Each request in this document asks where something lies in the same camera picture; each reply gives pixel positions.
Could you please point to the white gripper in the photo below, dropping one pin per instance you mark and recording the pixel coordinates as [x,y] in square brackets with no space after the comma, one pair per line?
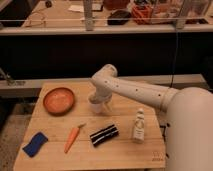
[99,96]

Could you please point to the translucent white cup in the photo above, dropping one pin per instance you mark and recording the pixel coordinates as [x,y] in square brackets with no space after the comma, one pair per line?
[96,104]

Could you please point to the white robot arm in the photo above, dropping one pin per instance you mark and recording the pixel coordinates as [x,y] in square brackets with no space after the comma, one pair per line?
[189,133]

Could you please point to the black white striped cloth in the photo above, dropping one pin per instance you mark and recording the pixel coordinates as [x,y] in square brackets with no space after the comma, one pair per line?
[104,135]

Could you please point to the white squeeze bottle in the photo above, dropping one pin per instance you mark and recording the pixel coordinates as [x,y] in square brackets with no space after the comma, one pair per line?
[139,127]

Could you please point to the orange toy carrot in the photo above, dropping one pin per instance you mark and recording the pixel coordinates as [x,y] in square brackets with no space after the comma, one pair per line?
[72,136]

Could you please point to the black bag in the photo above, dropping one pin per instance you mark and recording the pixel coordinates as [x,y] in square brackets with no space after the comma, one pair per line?
[119,17]

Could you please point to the orange basket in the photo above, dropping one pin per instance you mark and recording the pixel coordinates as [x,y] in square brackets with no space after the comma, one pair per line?
[141,15]

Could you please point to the metal frame post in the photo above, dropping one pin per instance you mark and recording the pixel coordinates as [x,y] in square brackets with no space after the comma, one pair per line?
[88,14]

